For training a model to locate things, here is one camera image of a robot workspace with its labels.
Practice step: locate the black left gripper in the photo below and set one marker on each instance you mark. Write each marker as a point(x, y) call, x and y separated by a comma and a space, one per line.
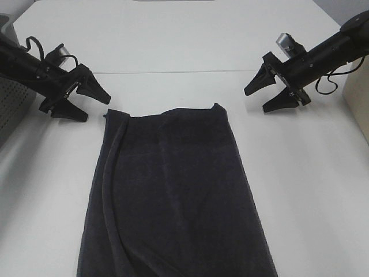
point(56, 91)

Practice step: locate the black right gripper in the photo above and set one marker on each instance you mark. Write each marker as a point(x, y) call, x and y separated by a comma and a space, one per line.
point(290, 97)

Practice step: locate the dark navy towel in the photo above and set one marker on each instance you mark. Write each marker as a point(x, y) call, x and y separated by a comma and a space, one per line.
point(170, 197)

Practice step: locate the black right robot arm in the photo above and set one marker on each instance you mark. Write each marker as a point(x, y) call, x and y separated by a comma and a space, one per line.
point(304, 67)

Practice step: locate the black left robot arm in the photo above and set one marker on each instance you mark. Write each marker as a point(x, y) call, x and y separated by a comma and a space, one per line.
point(54, 75)

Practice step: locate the grey perforated basket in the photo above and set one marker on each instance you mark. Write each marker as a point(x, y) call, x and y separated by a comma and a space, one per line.
point(16, 98)

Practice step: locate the beige storage box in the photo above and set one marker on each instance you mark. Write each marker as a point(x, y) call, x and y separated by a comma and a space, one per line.
point(356, 95)

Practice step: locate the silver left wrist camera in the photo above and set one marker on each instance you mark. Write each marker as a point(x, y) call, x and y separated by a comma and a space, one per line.
point(56, 58)

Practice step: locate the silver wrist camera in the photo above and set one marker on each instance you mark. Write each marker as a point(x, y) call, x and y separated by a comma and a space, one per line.
point(289, 46)
point(56, 58)

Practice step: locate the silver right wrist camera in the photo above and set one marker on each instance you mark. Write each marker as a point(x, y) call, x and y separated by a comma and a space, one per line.
point(289, 46)

